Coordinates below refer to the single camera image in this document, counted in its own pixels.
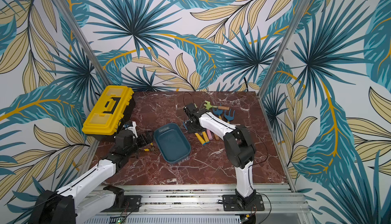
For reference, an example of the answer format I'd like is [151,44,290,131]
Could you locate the blue fork yellow handle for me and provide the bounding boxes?
[212,108,223,119]
[224,109,235,124]

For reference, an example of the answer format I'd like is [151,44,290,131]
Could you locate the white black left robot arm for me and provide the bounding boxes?
[28,130,154,224]

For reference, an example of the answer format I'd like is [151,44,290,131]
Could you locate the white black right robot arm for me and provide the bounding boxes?
[183,104,256,199]

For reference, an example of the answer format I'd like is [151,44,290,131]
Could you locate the teal plastic storage box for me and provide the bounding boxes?
[154,123,191,164]

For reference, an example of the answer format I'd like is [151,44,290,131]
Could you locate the yellow black pliers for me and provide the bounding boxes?
[139,143,155,152]

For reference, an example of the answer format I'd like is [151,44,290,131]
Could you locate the yellow black toolbox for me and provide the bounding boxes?
[82,85,135,141]

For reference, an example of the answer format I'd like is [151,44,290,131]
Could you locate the green rake wooden handle far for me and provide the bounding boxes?
[204,100,230,110]

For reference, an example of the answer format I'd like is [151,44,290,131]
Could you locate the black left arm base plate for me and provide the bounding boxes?
[102,195,142,213]

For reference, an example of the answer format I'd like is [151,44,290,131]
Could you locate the aluminium frame post left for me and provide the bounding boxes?
[52,0,112,87]

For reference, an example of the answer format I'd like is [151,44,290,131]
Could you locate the aluminium frame post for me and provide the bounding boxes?
[257,0,311,100]
[52,0,112,87]

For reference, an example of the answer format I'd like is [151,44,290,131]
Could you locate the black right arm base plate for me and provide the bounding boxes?
[221,194,265,212]

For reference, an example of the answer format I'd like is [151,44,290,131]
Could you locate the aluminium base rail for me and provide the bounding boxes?
[45,183,315,224]

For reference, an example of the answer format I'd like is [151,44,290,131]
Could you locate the aluminium frame post right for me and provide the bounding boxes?
[257,0,311,100]

